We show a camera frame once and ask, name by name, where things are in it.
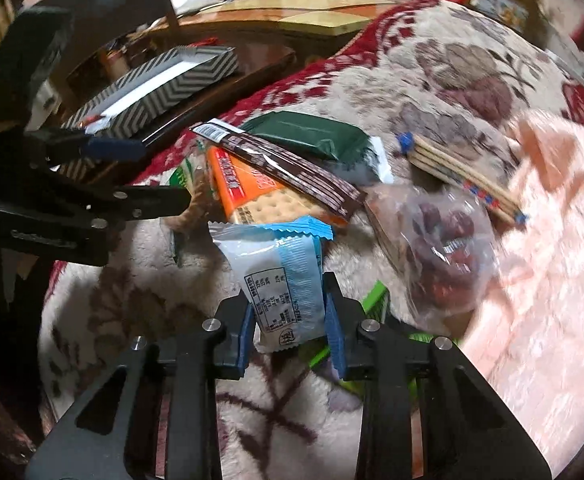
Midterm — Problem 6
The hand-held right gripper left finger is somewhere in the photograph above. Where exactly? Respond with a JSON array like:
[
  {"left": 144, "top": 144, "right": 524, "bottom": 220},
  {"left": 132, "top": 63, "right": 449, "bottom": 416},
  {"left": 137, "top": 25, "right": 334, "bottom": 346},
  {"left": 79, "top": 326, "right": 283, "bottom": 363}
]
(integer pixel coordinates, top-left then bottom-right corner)
[{"left": 24, "top": 296, "right": 258, "bottom": 480}]

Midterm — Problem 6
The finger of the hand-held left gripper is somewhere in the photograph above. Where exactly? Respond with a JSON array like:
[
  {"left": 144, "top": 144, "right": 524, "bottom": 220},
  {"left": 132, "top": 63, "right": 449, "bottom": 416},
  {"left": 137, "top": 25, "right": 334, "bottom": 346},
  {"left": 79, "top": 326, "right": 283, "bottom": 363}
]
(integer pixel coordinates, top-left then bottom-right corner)
[
  {"left": 24, "top": 127, "right": 147, "bottom": 163},
  {"left": 88, "top": 185, "right": 193, "bottom": 223}
]

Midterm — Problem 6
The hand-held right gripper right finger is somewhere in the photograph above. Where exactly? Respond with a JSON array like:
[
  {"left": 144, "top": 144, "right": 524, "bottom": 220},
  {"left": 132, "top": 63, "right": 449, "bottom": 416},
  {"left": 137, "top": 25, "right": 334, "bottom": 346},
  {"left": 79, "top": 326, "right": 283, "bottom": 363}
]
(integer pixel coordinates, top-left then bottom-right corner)
[{"left": 322, "top": 272, "right": 553, "bottom": 480}]

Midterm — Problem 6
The green white snack packet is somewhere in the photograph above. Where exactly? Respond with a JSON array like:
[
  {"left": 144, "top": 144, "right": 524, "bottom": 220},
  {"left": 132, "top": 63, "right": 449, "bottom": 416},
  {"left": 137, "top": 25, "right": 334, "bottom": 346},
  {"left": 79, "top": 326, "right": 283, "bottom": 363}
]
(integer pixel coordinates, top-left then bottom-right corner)
[{"left": 164, "top": 144, "right": 214, "bottom": 267}]

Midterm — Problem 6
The blue white snack packet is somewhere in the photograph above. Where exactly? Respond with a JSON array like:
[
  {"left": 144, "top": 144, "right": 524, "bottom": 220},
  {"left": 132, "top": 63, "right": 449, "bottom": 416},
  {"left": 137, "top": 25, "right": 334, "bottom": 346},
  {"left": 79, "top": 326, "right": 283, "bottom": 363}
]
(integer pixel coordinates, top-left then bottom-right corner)
[{"left": 208, "top": 216, "right": 334, "bottom": 353}]

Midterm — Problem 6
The striped cardboard box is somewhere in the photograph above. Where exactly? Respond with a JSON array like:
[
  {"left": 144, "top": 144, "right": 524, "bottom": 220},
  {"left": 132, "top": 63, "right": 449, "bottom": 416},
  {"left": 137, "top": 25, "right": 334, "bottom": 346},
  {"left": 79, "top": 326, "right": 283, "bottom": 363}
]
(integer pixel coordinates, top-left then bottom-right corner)
[{"left": 59, "top": 46, "right": 240, "bottom": 181}]

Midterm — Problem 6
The orange cracker packet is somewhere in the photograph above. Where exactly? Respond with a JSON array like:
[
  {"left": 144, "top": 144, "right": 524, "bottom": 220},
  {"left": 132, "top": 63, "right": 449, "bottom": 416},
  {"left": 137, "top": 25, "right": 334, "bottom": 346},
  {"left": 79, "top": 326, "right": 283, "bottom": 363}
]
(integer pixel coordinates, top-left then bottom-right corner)
[{"left": 206, "top": 146, "right": 350, "bottom": 228}]

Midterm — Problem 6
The long brown snack bar packet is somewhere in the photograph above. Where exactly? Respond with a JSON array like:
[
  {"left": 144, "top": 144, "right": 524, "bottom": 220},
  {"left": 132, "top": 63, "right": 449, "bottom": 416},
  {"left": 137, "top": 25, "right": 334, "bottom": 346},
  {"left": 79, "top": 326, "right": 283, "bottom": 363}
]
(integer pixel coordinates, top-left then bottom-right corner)
[{"left": 192, "top": 119, "right": 368, "bottom": 221}]

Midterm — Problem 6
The dark green snack packet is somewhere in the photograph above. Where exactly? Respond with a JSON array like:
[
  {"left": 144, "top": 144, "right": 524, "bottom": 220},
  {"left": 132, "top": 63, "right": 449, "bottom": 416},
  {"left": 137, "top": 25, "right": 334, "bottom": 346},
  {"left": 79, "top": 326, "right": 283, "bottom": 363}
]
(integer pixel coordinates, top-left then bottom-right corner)
[{"left": 239, "top": 111, "right": 395, "bottom": 186}]

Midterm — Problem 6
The bright green snack packet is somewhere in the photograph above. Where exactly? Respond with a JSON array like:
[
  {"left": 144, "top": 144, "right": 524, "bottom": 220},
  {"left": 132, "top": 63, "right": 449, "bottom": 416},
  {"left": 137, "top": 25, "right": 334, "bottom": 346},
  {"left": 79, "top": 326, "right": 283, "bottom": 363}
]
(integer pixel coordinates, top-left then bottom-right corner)
[{"left": 304, "top": 280, "right": 438, "bottom": 396}]

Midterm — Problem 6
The clear bag of red dates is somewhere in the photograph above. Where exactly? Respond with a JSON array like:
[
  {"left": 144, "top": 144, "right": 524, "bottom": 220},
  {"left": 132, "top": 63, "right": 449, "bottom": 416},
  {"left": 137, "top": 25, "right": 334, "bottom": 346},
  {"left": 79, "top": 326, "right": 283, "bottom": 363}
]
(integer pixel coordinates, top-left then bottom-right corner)
[{"left": 364, "top": 182, "right": 498, "bottom": 322}]

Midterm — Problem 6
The beige wafer stick packet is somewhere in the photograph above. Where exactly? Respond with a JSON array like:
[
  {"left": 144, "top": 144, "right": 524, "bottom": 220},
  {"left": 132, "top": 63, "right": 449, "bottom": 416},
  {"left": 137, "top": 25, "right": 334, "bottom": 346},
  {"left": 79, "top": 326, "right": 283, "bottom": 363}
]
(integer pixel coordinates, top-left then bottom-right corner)
[{"left": 397, "top": 132, "right": 529, "bottom": 226}]

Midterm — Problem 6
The pink blanket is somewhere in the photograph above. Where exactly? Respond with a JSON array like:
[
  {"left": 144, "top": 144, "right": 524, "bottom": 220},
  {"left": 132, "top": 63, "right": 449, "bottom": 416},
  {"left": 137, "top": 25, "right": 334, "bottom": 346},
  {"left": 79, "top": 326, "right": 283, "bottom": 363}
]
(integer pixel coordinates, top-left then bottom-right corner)
[{"left": 464, "top": 110, "right": 584, "bottom": 441}]

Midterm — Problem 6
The wooden table with yellow inlay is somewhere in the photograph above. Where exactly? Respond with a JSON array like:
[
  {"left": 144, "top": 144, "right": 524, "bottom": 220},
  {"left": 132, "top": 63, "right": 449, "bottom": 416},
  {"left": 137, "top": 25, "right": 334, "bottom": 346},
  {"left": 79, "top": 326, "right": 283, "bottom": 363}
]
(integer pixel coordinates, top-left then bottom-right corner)
[{"left": 67, "top": 0, "right": 403, "bottom": 92}]

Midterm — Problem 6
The red beige floral blanket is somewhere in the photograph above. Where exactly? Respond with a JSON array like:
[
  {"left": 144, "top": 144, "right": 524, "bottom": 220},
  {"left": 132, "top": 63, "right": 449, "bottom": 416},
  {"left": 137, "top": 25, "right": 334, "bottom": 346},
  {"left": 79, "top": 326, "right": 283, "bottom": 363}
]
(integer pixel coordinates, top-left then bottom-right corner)
[{"left": 37, "top": 0, "right": 584, "bottom": 480}]

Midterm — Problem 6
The framed picture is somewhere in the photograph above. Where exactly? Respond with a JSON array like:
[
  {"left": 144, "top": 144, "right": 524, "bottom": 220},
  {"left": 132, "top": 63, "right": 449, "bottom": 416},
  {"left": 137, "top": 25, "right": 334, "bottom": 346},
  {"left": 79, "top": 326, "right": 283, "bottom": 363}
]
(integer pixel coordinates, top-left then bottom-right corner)
[{"left": 472, "top": 0, "right": 534, "bottom": 36}]

